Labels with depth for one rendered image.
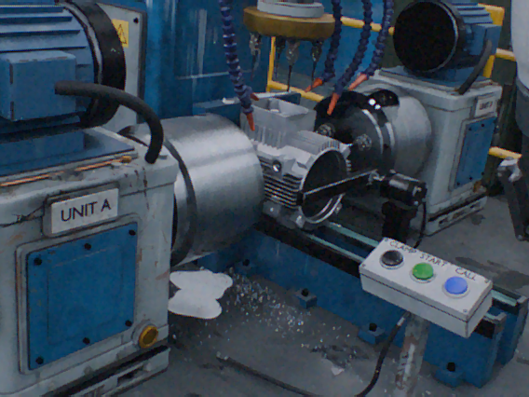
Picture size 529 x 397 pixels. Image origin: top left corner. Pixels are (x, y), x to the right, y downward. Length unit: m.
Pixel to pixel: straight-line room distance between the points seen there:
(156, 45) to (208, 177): 0.40
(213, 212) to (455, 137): 0.83
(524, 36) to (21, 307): 0.65
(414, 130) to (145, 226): 0.80
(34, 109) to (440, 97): 1.09
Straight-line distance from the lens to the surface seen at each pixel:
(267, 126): 1.40
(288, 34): 1.32
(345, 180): 1.41
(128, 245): 0.99
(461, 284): 0.96
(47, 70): 0.88
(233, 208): 1.15
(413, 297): 0.98
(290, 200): 1.34
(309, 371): 1.20
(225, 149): 1.16
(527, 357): 1.40
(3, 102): 0.88
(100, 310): 1.00
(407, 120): 1.61
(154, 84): 1.44
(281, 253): 1.41
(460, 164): 1.82
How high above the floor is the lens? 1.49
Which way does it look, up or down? 21 degrees down
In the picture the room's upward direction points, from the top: 6 degrees clockwise
